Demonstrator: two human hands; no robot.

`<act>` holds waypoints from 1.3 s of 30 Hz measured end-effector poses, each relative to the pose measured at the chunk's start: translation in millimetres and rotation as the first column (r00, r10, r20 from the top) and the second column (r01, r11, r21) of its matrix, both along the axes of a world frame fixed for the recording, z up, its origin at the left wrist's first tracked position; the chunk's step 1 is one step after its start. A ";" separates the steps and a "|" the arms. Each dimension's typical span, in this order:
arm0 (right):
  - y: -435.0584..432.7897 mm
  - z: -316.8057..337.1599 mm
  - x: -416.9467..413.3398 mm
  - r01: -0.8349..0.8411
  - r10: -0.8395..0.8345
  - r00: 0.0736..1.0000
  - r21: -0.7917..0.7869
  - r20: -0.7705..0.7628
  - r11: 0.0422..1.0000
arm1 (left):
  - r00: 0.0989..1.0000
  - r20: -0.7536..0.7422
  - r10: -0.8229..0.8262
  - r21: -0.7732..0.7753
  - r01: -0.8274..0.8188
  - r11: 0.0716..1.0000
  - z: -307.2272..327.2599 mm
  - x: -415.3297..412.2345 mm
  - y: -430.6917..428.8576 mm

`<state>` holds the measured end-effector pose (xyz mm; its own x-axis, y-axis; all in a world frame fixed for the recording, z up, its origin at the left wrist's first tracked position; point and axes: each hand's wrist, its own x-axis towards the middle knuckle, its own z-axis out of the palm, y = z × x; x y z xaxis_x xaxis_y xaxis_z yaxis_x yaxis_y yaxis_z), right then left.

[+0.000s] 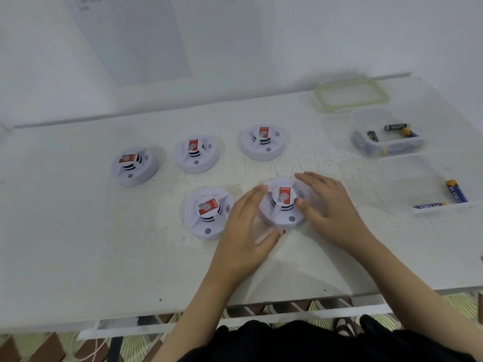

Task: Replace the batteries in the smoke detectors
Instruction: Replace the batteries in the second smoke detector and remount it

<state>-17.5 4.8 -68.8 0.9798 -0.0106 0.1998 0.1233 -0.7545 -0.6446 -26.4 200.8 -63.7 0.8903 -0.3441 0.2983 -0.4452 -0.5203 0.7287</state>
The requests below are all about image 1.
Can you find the person's right hand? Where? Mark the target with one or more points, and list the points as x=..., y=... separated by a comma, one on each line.
x=332, y=211

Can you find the person's left hand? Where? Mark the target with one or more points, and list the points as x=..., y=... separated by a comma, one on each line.
x=237, y=237

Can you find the person's left thumb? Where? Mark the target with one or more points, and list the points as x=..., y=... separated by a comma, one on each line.
x=272, y=238

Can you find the person's right thumb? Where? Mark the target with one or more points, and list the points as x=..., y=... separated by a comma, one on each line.
x=306, y=205

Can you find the white smoke detector red label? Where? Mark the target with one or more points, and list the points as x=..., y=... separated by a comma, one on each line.
x=264, y=148
x=205, y=222
x=282, y=214
x=133, y=173
x=196, y=162

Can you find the person's left forearm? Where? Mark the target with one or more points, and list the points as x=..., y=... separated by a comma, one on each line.
x=203, y=309

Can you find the person's right forearm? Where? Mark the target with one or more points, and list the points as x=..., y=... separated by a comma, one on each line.
x=411, y=290

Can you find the black battery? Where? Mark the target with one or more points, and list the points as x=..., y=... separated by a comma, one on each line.
x=395, y=127
x=372, y=136

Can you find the clear plastic container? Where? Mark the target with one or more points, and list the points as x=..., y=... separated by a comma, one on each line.
x=358, y=122
x=400, y=177

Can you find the clear container lid green rim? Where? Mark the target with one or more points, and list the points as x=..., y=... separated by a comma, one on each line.
x=336, y=105

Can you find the person's black clothing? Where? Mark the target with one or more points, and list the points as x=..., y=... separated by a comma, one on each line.
x=302, y=344

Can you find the person's foot in black sandal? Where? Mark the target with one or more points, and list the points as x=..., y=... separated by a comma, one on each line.
x=345, y=327

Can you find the blue yellow battery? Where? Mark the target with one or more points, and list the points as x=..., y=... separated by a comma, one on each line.
x=430, y=205
x=456, y=190
x=410, y=133

